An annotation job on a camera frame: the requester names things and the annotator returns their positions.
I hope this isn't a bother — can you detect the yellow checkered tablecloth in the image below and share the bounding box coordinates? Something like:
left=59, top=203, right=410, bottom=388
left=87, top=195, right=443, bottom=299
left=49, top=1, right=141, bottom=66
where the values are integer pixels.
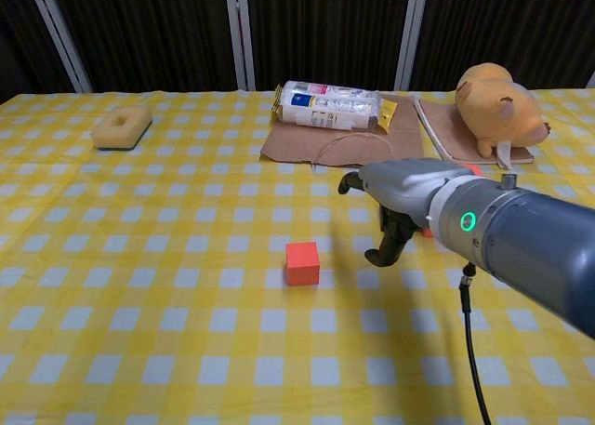
left=0, top=88, right=595, bottom=425

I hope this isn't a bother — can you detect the brown paper bag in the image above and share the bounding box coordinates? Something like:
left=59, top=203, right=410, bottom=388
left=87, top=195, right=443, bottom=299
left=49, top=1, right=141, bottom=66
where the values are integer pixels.
left=258, top=93, right=428, bottom=175

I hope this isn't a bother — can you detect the plastic snack package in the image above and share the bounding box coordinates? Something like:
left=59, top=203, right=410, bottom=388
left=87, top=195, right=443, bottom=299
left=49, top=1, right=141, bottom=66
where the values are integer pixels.
left=271, top=79, right=400, bottom=135

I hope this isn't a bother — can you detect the black pleated curtain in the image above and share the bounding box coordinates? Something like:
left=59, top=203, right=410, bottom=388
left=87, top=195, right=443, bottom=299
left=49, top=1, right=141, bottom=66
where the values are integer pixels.
left=0, top=0, right=595, bottom=104

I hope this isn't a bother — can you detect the orange plush toy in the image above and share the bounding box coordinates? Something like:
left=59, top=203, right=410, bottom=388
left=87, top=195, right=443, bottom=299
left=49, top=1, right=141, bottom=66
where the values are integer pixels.
left=454, top=61, right=553, bottom=170

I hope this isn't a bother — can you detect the brown notebook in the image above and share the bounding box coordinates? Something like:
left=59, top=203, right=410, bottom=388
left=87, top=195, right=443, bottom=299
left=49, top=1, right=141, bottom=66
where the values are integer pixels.
left=413, top=97, right=535, bottom=166

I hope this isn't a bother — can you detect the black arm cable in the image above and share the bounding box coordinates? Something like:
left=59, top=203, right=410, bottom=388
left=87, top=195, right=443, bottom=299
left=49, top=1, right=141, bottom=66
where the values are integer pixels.
left=458, top=262, right=494, bottom=425

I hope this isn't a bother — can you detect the yellow sponge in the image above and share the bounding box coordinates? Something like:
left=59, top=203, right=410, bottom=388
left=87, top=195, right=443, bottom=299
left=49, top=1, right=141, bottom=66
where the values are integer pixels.
left=89, top=106, right=153, bottom=153

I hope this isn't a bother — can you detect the large red cube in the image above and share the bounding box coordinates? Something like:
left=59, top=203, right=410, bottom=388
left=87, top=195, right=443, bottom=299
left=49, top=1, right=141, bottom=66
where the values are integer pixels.
left=420, top=163, right=481, bottom=238

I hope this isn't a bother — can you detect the small red cube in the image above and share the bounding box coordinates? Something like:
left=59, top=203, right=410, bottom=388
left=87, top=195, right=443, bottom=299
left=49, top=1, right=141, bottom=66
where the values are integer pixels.
left=284, top=241, right=322, bottom=287

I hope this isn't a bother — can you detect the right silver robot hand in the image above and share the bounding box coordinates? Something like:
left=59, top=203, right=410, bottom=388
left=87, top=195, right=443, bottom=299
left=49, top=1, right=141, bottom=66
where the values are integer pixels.
left=337, top=157, right=480, bottom=268

